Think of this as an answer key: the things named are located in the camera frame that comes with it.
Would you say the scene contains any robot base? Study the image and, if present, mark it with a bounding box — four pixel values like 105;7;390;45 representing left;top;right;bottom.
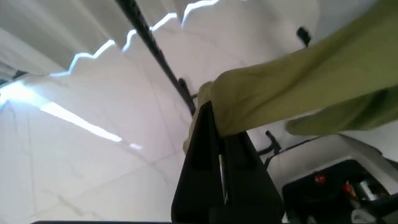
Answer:
266;133;398;223

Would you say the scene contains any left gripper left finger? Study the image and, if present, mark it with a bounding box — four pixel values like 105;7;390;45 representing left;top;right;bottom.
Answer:
170;101;225;222

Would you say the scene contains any black clothes rack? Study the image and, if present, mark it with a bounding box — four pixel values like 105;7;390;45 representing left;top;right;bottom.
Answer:
114;0;321;170

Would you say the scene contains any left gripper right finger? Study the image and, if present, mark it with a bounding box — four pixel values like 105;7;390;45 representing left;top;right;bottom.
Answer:
218;130;285;222

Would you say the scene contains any green garment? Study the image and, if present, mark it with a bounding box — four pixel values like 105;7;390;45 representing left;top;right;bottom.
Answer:
182;0;398;154

